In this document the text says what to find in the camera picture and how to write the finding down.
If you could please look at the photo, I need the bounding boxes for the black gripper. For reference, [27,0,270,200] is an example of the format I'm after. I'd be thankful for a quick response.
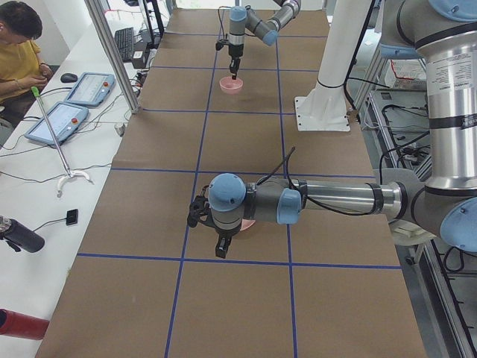
[215,230,238,257]
[228,43,243,80]

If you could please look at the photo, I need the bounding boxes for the pink bowl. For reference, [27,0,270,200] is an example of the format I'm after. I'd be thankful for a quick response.
[219,76,244,95]

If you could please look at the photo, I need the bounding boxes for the pink plate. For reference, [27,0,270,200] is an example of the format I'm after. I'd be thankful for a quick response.
[240,219,256,231]

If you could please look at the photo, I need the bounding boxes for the brown paper table cover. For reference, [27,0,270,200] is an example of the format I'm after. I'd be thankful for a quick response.
[37,10,426,357]

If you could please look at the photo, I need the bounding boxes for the black keyboard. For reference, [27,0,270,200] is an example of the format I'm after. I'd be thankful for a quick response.
[114,27,134,62]

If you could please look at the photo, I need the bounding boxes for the blue teach pendant far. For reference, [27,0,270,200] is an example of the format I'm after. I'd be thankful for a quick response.
[65,72,116,107]

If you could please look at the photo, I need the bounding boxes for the blue teach pendant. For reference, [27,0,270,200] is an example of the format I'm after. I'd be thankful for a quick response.
[65,72,116,107]
[25,102,89,145]

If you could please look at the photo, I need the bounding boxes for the small black square device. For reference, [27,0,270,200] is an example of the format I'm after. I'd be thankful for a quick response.
[66,209,79,226]

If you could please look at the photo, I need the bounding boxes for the black computer mouse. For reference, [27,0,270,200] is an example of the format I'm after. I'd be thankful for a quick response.
[60,72,78,84]

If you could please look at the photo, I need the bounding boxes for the blue teach pendant near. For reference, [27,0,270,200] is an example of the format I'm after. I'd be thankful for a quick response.
[25,102,89,145]

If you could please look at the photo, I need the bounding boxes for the black water bottle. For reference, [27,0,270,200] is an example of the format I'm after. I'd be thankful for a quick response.
[1,216,45,253]

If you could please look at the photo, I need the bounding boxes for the person in yellow shirt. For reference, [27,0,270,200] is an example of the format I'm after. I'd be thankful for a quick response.
[1,1,53,127]

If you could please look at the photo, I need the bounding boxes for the red cylinder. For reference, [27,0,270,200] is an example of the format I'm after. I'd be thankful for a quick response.
[1,309,50,340]

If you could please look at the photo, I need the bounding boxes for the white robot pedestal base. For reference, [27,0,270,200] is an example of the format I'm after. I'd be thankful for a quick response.
[295,0,374,132]

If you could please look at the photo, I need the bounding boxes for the aluminium frame post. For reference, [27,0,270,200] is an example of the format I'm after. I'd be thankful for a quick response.
[84,0,139,114]

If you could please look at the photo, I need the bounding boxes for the grabber stick green handle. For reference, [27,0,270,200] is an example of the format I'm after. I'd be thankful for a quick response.
[31,87,94,198]

